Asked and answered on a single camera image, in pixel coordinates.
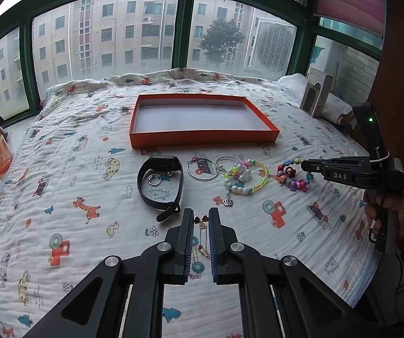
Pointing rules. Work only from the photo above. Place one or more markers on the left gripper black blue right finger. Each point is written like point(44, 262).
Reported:
point(278, 297)

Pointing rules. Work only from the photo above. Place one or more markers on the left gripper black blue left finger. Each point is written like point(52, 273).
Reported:
point(123, 297)

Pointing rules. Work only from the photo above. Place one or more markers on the red bead dangle earring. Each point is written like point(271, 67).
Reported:
point(201, 236)

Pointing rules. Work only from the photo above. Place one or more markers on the black smart watch band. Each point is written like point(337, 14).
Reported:
point(153, 172)

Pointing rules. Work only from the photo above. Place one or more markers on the right hand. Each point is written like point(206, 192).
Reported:
point(394, 203)

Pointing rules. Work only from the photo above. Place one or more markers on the folded white towel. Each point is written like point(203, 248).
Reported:
point(335, 110)

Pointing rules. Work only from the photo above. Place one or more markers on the white grey product box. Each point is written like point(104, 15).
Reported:
point(316, 92)

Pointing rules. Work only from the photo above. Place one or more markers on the cartoon print white quilt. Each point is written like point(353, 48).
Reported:
point(70, 199)

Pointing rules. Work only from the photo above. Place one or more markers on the silver hoop earring with pearl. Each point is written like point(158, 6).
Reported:
point(232, 167)

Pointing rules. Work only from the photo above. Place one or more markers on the large silver hoop earring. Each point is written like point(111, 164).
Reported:
point(202, 169)

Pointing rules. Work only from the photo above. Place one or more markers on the orange shallow box tray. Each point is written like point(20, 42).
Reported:
point(183, 119)

